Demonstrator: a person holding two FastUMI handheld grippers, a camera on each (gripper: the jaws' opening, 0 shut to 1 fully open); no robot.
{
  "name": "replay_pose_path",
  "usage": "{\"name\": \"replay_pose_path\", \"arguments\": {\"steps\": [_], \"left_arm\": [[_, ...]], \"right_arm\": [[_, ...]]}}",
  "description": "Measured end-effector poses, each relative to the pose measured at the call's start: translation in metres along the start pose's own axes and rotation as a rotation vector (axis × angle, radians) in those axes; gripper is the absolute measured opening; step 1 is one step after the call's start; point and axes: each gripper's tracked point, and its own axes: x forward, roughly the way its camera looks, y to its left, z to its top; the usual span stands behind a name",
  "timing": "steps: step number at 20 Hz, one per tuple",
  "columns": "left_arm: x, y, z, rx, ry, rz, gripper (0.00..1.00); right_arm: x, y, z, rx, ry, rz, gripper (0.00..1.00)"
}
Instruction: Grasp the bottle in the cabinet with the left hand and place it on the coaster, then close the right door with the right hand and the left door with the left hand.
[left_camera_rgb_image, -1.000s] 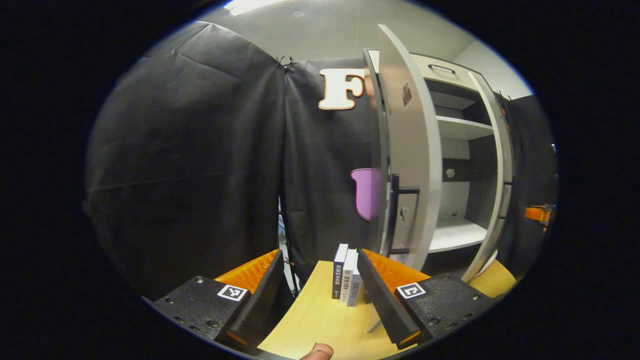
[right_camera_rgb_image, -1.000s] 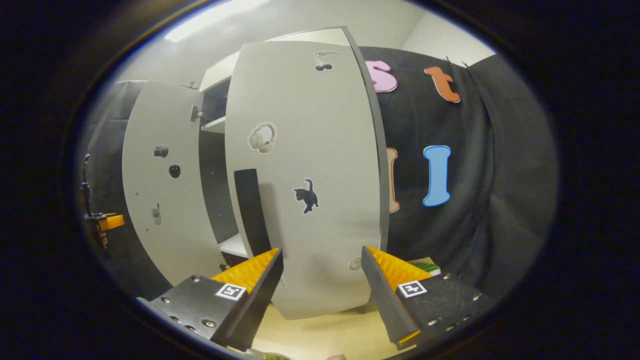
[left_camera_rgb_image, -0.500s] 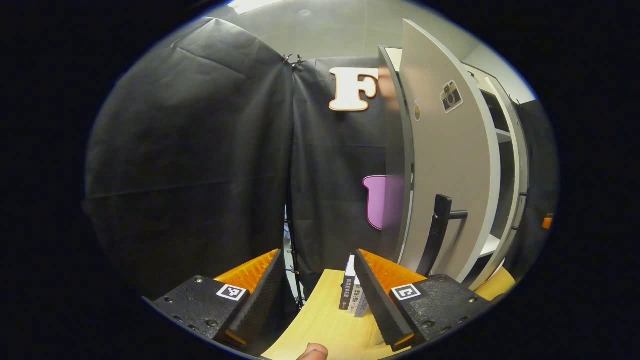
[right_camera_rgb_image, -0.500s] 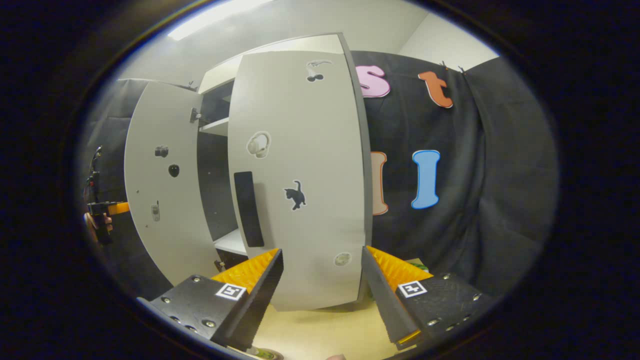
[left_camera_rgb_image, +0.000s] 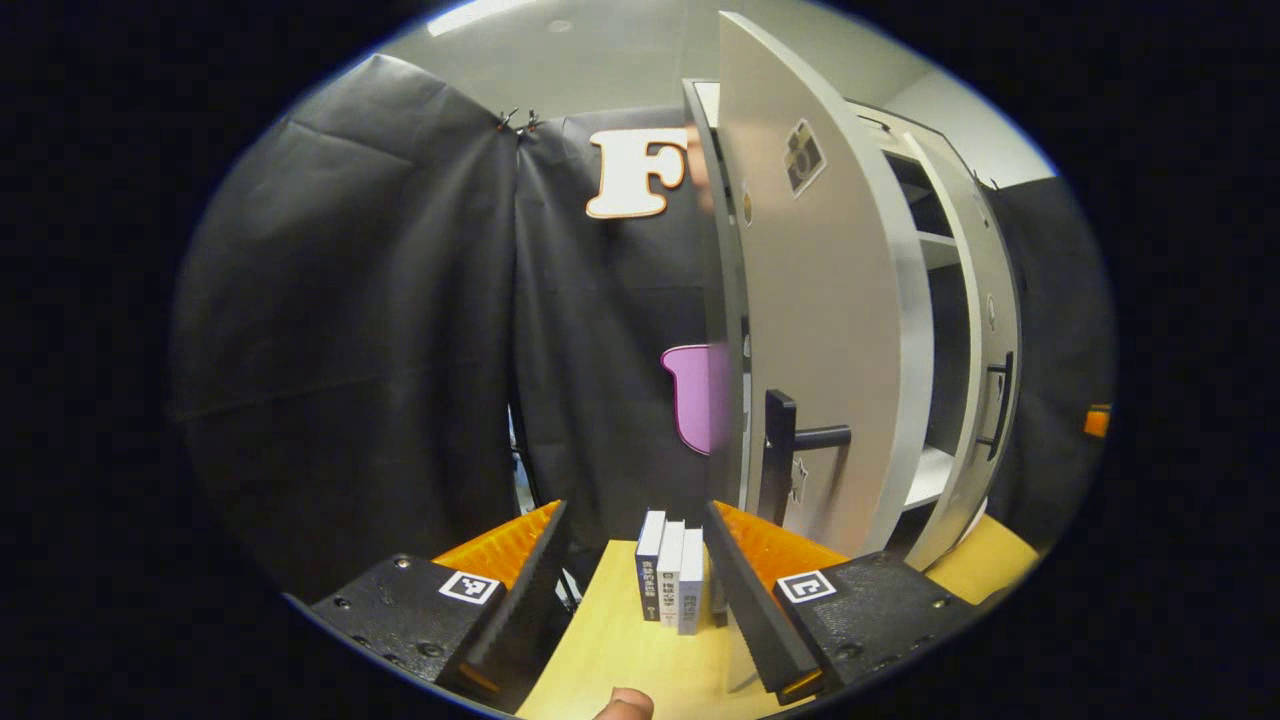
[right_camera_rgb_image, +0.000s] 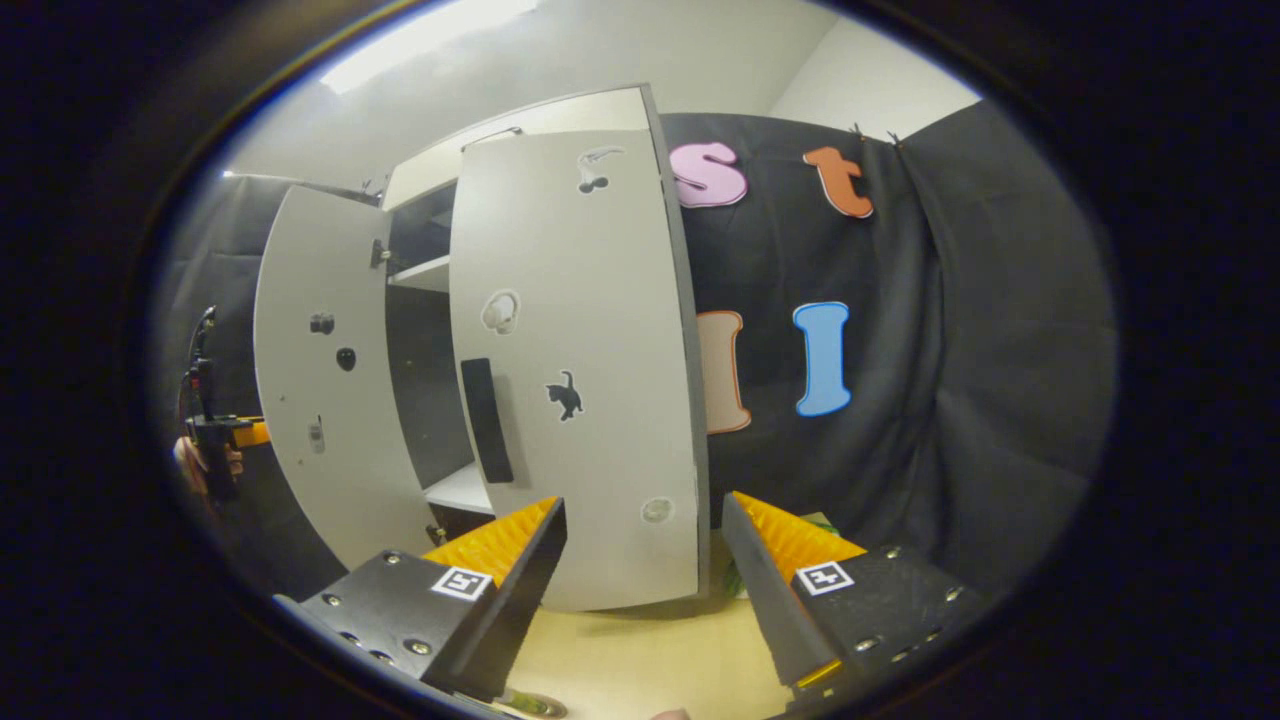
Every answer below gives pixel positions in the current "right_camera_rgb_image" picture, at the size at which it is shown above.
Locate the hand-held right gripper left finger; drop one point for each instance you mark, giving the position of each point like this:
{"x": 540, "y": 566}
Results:
{"x": 500, "y": 615}

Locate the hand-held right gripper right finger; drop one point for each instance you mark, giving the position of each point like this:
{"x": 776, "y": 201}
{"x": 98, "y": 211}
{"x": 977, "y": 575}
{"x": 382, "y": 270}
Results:
{"x": 770, "y": 600}

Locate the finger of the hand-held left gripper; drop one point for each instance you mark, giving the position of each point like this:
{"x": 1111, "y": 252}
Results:
{"x": 252, "y": 434}

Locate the white cabinet door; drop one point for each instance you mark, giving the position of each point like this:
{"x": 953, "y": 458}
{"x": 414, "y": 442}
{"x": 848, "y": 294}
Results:
{"x": 320, "y": 260}
{"x": 600, "y": 300}

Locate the white grey cabinet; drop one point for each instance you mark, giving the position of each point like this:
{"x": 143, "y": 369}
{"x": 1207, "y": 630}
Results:
{"x": 420, "y": 380}

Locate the metal door hinge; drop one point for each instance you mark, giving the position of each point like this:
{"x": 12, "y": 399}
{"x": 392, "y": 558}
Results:
{"x": 381, "y": 253}

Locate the white cabinet shelf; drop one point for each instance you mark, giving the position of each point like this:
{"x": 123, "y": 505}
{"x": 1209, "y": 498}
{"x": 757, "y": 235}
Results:
{"x": 425, "y": 273}

